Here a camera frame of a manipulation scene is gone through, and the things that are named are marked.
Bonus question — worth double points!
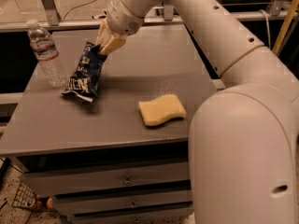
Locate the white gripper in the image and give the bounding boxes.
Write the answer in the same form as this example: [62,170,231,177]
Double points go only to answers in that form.
[95,0,144,55]

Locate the blue chip bag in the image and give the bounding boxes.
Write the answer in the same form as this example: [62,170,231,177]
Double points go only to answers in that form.
[62,42,107,103]

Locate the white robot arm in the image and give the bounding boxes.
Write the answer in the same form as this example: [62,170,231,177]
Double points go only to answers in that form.
[97,0,299,224]

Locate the clear plastic water bottle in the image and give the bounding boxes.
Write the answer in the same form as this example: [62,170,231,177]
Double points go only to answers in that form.
[26,20,67,88]

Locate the yellow sponge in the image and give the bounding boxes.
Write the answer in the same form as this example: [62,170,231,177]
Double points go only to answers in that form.
[138,94,187,127]

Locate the grey drawer cabinet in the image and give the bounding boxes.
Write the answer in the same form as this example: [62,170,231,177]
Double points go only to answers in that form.
[0,24,219,224]

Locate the top grey drawer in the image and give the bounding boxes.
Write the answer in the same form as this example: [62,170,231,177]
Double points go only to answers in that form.
[21,161,189,196]

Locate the grey drawer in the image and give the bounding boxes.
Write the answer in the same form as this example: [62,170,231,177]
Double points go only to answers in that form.
[53,190,192,216]
[72,204,192,224]
[21,161,189,196]

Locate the middle grey drawer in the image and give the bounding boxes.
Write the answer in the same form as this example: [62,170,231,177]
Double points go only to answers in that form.
[53,190,192,216]

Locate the bottom grey drawer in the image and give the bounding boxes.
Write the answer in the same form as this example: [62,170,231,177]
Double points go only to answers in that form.
[72,204,192,224]

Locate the black cable on floor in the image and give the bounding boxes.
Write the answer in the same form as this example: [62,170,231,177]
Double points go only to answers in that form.
[63,0,116,21]

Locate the white cable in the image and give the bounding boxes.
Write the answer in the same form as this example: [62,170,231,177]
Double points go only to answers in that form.
[259,8,271,49]

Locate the metal railing frame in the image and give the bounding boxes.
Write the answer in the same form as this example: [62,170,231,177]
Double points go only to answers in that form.
[0,0,291,33]

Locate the black wire basket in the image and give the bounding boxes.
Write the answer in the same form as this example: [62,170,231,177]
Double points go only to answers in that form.
[12,182,36,209]

